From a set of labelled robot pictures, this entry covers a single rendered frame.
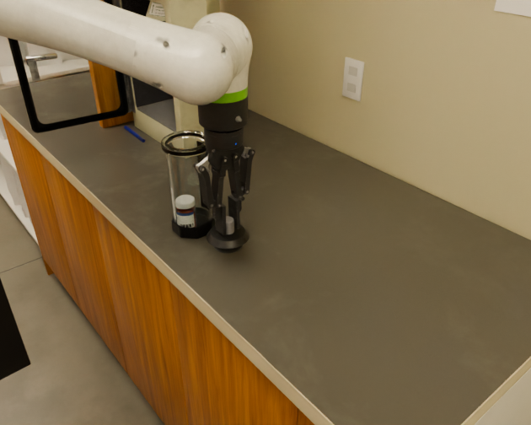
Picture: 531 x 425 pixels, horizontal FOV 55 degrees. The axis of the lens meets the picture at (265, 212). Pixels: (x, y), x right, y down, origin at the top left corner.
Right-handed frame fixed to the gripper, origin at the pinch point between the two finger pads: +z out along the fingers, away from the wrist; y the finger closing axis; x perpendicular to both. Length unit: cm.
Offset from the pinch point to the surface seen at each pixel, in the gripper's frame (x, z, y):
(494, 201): 27, 7, -61
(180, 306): -7.1, 25.3, 9.3
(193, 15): -48, -29, -24
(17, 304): -134, 105, 28
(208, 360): 3.6, 34.2, 9.2
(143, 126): -73, 8, -17
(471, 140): 17, -6, -61
